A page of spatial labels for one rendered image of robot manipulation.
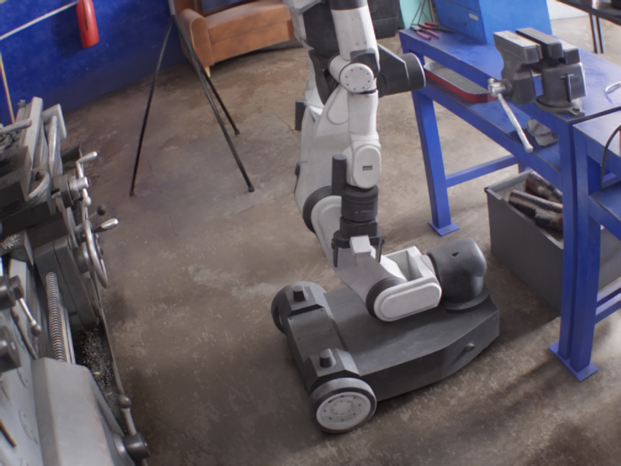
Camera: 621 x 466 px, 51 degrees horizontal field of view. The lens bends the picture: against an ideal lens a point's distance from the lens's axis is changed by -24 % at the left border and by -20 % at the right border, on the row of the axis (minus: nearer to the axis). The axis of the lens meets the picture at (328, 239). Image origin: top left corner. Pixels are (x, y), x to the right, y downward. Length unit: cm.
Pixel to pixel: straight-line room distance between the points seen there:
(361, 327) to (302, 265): 71
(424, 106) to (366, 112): 109
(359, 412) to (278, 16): 381
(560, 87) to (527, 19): 75
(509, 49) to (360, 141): 49
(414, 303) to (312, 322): 34
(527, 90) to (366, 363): 95
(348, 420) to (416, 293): 43
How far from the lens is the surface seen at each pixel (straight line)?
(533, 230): 261
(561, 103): 202
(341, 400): 225
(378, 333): 240
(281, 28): 566
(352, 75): 177
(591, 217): 205
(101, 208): 243
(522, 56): 189
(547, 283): 265
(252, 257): 321
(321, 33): 191
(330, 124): 202
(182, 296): 310
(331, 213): 210
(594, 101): 214
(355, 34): 176
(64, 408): 141
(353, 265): 225
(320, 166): 209
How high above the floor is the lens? 166
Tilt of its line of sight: 31 degrees down
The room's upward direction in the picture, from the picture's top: 12 degrees counter-clockwise
